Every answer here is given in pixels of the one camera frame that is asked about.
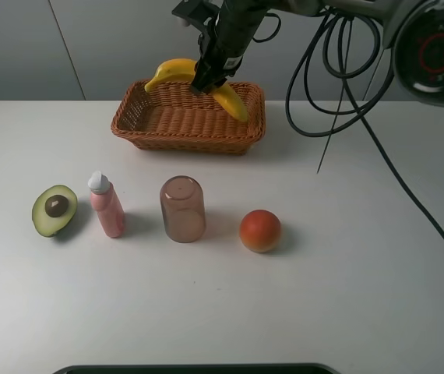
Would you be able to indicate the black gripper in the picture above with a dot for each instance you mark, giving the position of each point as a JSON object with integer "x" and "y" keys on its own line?
{"x": 224, "y": 42}

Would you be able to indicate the yellow plastic banana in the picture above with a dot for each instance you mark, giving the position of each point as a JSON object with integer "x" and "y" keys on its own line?
{"x": 183, "y": 70}

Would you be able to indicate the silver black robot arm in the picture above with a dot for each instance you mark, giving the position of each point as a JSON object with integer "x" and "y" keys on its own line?
{"x": 412, "y": 30}

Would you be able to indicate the brown wicker basket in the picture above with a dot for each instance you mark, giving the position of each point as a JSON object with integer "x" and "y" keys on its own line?
{"x": 171, "y": 117}

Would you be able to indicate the translucent brown plastic cup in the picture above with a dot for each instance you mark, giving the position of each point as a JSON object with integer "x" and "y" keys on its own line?
{"x": 183, "y": 210}

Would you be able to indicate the pink bottle with white cap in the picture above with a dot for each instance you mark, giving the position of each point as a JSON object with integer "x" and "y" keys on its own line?
{"x": 106, "y": 204}

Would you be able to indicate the red orange tomato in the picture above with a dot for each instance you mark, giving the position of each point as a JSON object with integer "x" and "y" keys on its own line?
{"x": 260, "y": 231}

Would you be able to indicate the halved avocado with pit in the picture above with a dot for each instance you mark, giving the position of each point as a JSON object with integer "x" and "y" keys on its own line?
{"x": 53, "y": 210}

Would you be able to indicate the black tray edge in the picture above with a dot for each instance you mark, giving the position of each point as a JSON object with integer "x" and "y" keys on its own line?
{"x": 295, "y": 368}

